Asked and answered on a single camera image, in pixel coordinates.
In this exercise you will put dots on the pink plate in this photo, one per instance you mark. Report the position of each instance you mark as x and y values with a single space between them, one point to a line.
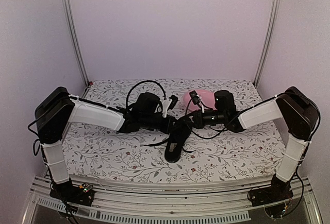
206 97

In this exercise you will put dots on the right aluminium frame post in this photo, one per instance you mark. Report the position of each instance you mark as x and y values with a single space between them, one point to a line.
267 42

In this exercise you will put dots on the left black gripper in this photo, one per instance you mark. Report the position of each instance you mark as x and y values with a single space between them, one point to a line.
166 127

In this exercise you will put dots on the black shoelace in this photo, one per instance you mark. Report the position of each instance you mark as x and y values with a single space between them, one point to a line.
157 144

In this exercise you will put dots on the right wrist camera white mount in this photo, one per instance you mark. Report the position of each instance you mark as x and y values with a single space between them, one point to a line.
196 99

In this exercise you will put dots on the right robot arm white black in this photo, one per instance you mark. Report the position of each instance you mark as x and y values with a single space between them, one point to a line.
301 115

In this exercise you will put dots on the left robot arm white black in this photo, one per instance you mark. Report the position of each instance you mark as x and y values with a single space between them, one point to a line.
60 108

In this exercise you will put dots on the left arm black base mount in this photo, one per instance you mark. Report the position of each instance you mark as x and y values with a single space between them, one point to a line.
67 192

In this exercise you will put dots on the floral patterned table mat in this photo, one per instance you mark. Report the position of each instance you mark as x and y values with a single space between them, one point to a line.
98 152

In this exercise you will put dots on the aluminium frame post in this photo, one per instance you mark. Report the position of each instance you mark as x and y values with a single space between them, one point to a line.
267 42
75 42

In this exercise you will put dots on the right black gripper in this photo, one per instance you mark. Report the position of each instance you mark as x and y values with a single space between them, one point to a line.
198 122

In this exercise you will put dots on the left aluminium frame post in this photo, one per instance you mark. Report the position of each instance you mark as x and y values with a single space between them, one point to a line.
75 42

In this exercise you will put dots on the black shoe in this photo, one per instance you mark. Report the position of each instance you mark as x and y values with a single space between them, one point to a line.
172 159

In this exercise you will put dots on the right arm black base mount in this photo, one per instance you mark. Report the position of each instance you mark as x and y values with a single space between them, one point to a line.
265 195

